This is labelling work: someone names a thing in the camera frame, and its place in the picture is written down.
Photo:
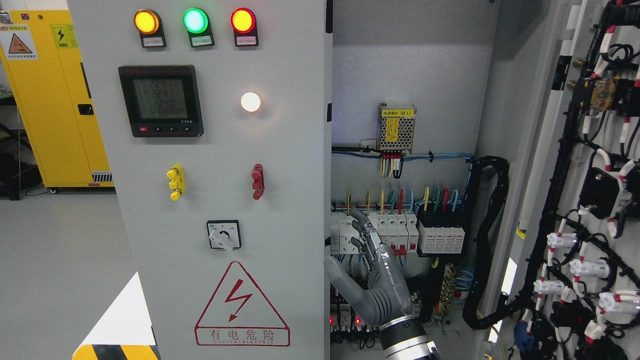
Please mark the metal mesh power supply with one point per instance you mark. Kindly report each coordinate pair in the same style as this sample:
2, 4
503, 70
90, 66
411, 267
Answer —
396, 127

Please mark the black white rotary selector switch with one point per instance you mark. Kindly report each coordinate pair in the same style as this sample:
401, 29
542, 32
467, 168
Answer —
224, 234

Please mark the white lit indicator lamp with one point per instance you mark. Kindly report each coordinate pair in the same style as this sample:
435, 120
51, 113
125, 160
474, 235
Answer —
250, 102

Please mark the red electric danger sticker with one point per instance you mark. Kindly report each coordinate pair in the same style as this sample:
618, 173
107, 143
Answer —
239, 314

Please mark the red indicator lamp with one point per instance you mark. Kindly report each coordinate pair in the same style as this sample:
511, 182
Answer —
245, 27

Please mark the grey cabinet door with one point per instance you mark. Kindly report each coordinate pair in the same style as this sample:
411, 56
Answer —
283, 233
557, 254

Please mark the red terminal post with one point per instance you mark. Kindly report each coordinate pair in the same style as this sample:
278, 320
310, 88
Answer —
258, 178

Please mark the yellow terminal post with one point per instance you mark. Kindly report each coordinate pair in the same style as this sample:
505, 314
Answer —
176, 183

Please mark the yellow indicator lamp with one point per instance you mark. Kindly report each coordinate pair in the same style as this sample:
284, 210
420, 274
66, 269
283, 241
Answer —
150, 28

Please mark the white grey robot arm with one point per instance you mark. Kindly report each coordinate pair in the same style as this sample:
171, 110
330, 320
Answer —
404, 338

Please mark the yellow safety storage cabinet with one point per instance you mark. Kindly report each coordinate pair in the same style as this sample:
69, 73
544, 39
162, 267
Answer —
44, 66

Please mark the grey robotic left hand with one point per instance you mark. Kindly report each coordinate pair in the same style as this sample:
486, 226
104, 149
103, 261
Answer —
387, 301

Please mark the green indicator lamp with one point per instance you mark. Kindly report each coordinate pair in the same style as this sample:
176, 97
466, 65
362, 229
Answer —
198, 27

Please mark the white breaker socket row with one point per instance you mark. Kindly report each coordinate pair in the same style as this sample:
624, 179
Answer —
397, 230

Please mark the black digital power meter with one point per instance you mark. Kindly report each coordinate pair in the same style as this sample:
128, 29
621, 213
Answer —
162, 101

